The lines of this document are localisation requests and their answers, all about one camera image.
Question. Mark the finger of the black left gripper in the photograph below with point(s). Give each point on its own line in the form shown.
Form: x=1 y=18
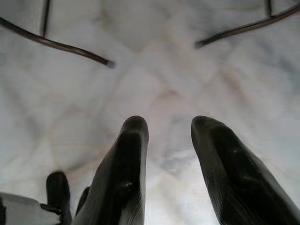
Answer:
x=82 y=199
x=58 y=189

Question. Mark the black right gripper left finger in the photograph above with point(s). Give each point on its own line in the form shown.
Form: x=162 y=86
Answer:
x=122 y=178

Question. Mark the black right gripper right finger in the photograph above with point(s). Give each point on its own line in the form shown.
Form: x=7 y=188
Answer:
x=234 y=178

